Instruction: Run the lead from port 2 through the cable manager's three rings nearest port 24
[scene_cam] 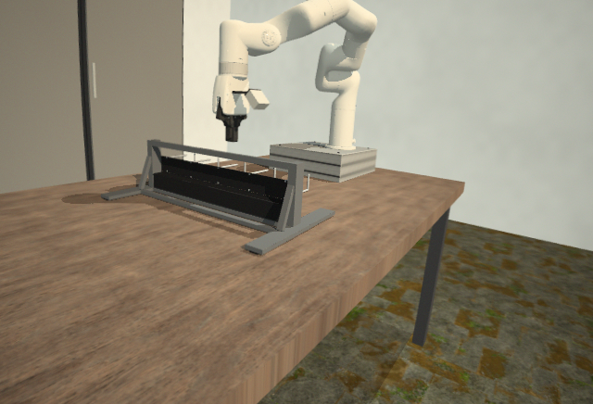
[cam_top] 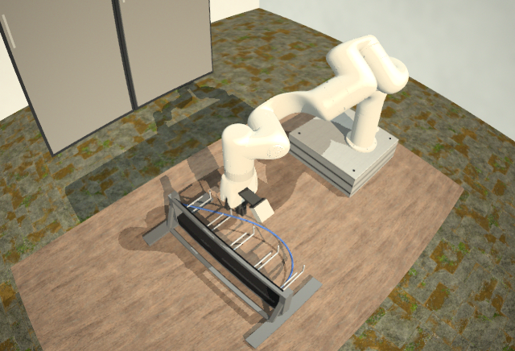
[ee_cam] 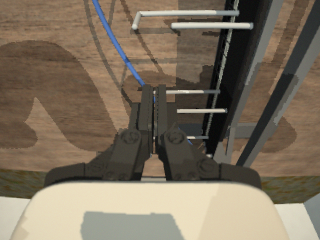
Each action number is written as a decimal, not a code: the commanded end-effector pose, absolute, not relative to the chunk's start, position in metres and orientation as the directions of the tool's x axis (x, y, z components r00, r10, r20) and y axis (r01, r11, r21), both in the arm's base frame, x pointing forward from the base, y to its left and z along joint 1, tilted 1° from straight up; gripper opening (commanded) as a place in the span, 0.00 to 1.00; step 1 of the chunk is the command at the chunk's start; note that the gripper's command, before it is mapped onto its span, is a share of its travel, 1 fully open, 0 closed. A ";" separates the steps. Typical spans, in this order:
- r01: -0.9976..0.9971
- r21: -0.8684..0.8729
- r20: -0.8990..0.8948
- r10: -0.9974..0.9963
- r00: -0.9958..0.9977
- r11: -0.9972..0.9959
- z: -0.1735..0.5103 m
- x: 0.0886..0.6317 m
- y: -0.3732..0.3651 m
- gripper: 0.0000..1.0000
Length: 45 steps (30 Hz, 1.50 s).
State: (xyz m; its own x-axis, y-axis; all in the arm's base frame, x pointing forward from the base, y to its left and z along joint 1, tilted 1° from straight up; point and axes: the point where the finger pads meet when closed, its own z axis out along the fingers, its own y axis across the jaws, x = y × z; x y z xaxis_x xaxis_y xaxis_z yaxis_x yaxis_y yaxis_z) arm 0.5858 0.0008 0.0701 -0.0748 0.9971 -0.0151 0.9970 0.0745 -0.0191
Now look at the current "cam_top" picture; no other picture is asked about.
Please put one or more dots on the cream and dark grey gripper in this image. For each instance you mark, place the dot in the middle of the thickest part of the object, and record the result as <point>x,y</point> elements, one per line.
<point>230,189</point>

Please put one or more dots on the grey metal rack frame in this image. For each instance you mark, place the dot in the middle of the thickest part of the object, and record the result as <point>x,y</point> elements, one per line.
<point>284,306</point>

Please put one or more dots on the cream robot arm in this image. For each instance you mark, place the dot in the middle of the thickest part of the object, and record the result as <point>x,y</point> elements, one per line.
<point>369,74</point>

